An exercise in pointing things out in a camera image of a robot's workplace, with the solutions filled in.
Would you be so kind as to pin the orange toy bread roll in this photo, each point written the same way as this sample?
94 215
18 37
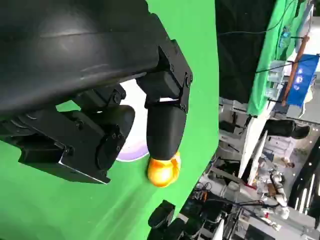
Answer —
163 173

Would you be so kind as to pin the black padded object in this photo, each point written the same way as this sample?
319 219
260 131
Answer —
285 128

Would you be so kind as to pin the white background table panel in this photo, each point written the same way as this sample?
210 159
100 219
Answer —
252 145

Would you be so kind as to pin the green cloth on background table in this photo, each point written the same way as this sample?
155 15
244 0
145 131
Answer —
265 62

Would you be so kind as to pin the brown wooden stick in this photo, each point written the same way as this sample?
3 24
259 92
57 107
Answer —
295 65

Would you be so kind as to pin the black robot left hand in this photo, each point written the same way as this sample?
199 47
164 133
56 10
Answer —
62 50

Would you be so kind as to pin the blue box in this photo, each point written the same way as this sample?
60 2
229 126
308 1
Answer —
301 80

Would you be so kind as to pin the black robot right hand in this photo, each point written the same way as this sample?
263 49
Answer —
162 212

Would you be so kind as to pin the white humanoid robot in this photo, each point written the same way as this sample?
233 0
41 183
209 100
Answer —
277 190

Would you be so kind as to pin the black backdrop curtain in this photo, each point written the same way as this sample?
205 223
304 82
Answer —
240 62

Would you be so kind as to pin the lilac plate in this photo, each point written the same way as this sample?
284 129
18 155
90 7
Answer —
138 140

